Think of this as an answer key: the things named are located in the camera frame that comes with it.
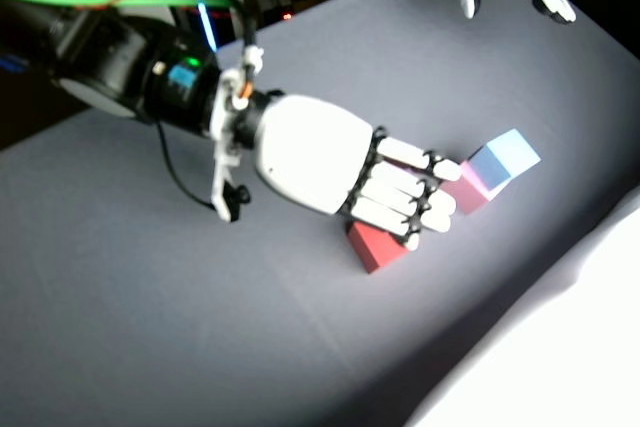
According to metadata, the red cube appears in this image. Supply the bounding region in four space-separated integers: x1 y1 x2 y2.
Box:
346 220 410 276

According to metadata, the thin black cable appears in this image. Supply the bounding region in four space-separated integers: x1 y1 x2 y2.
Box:
155 121 251 212

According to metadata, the small blue cube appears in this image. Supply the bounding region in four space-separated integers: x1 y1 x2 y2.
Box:
468 128 543 201

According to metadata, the grey table cloth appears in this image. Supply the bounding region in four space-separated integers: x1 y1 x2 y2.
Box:
0 0 640 427

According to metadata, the pink cube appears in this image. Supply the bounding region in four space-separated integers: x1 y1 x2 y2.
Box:
441 160 502 217

